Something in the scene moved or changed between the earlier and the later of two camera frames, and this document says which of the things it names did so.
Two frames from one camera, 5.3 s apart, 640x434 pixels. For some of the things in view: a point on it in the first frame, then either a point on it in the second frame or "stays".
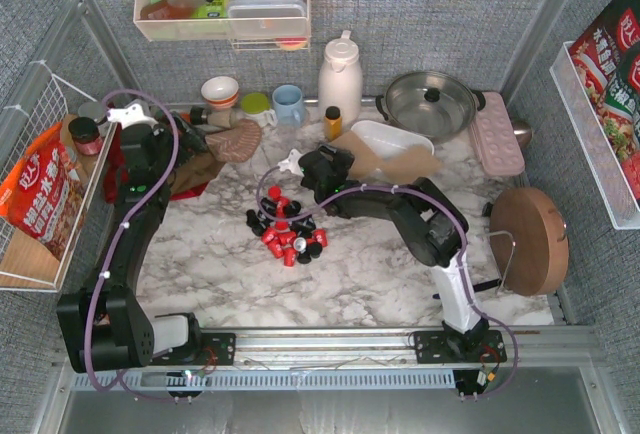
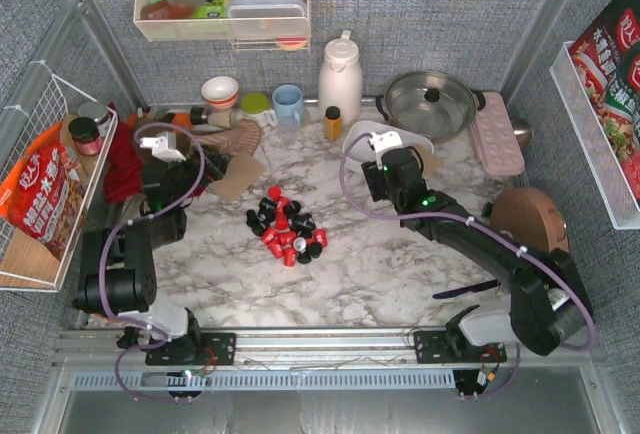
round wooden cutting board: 529,240 stays
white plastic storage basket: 388,141 stays
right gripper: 338,162 → 373,180
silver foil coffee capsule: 300,244 stays
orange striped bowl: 220,92 stays
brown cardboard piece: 409,163 → 242,171
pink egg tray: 495,137 stays
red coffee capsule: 320,236 stays
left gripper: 185,133 → 195,169
